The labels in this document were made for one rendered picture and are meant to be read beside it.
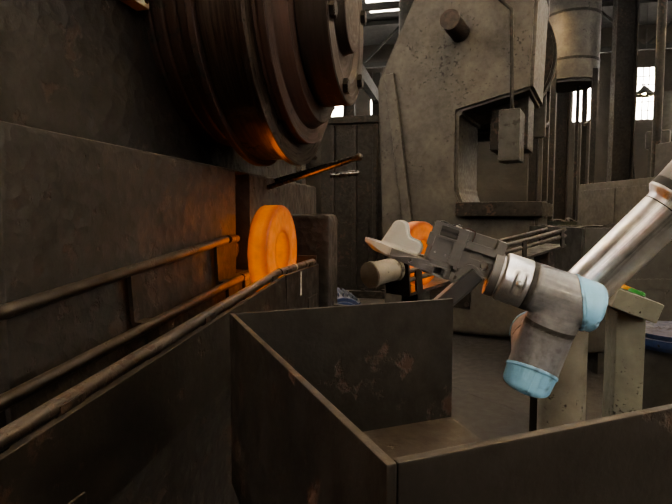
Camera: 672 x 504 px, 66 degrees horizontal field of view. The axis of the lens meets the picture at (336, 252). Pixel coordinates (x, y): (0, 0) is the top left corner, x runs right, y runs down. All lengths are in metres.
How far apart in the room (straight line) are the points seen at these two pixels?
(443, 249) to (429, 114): 2.83
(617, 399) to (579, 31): 8.58
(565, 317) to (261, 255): 0.46
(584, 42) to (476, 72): 6.32
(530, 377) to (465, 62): 2.94
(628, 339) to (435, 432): 1.11
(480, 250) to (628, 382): 0.85
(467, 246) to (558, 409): 0.79
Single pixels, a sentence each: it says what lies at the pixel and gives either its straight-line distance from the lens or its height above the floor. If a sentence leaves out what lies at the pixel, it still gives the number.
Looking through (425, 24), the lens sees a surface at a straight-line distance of 3.76.
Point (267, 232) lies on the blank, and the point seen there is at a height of 0.77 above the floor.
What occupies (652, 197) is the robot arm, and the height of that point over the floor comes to 0.83.
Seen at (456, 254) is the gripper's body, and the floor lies 0.74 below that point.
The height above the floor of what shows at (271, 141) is 0.90.
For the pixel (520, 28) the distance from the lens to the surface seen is 3.59.
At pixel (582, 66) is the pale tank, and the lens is 9.70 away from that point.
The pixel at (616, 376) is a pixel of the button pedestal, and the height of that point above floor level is 0.38.
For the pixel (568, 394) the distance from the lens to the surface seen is 1.50.
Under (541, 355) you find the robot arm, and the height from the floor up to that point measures 0.59.
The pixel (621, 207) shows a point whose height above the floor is 0.87.
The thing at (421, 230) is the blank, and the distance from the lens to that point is 1.25.
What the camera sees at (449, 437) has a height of 0.61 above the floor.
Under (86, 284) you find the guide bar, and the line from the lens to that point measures 0.54.
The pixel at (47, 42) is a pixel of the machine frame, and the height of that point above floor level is 0.97.
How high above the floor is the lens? 0.80
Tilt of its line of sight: 4 degrees down
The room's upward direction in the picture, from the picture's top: straight up
